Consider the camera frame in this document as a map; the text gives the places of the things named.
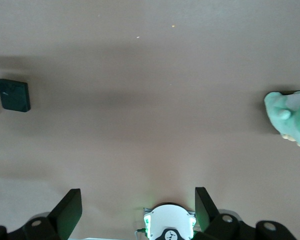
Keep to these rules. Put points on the green dinosaur plush toy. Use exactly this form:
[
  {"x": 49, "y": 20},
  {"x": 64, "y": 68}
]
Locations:
[{"x": 290, "y": 117}]

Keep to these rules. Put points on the brown table cover mat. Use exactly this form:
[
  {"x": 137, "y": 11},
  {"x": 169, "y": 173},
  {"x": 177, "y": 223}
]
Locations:
[{"x": 150, "y": 100}]

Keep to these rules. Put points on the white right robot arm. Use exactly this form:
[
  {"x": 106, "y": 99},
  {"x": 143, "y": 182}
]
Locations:
[{"x": 167, "y": 217}]

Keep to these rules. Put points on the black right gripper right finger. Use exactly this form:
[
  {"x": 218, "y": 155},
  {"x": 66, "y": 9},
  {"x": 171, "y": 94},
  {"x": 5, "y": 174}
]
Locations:
[{"x": 206, "y": 215}]

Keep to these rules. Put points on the small black rectangular box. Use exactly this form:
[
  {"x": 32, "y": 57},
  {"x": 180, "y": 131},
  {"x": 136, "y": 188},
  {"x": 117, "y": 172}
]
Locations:
[{"x": 13, "y": 96}]

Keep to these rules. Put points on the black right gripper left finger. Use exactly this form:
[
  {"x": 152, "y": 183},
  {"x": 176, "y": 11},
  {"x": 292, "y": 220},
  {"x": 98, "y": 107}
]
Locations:
[{"x": 65, "y": 215}]

